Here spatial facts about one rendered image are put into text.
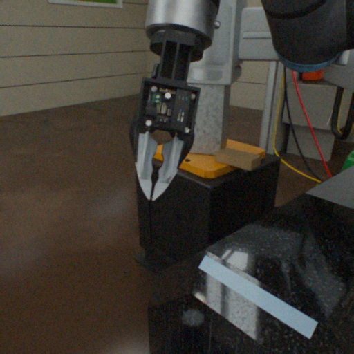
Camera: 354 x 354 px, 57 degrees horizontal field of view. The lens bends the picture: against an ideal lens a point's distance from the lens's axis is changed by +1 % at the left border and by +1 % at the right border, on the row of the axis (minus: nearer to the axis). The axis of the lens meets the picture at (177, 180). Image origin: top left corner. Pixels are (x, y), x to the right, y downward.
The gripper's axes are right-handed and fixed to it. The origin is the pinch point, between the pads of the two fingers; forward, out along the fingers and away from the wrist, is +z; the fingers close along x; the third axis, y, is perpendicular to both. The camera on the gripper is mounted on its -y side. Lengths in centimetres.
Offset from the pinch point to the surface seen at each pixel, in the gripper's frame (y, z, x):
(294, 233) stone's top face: -47, 11, 45
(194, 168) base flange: -113, -2, 21
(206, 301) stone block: -33.8, 29.7, 19.1
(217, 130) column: -122, -23, 30
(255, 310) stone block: -26.0, 26.8, 29.0
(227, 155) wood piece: -112, -11, 36
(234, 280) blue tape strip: -32.4, 22.6, 24.9
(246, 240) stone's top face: -45, 15, 30
